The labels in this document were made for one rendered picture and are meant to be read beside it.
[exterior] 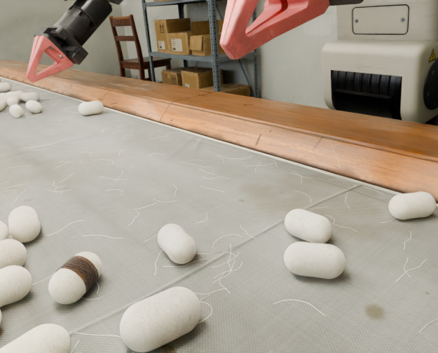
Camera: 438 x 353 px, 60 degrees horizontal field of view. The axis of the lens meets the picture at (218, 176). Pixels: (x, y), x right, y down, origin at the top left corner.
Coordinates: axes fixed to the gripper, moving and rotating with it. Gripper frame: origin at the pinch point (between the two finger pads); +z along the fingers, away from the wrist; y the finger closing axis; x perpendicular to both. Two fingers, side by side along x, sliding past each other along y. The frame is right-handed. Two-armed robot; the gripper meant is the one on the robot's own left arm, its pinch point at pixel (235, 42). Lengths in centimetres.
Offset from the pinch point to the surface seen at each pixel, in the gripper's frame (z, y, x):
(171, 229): 12.0, 1.1, 3.1
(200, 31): -139, -243, 134
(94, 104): 1.9, -38.9, 11.7
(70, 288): 17.3, 1.3, -0.8
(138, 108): -0.9, -33.2, 15.1
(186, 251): 12.6, 3.0, 3.4
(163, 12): -180, -354, 147
